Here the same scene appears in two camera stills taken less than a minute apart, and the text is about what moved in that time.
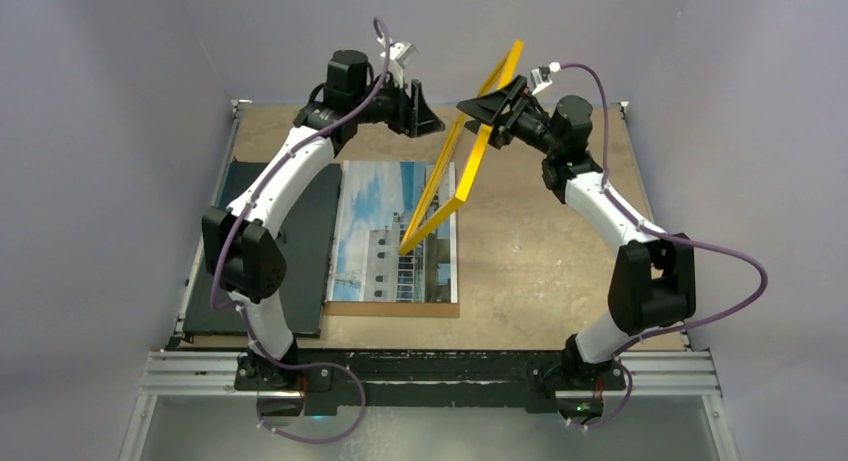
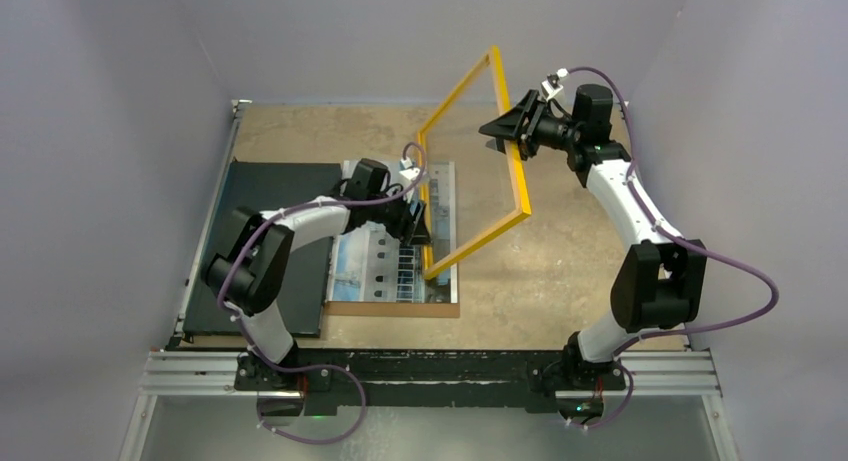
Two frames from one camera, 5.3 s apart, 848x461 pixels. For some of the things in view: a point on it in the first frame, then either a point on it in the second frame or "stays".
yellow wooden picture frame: [510, 58] -> [497, 230]
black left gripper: [413, 117] -> [409, 229]
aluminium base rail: [648, 373] stays
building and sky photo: [376, 202] stays
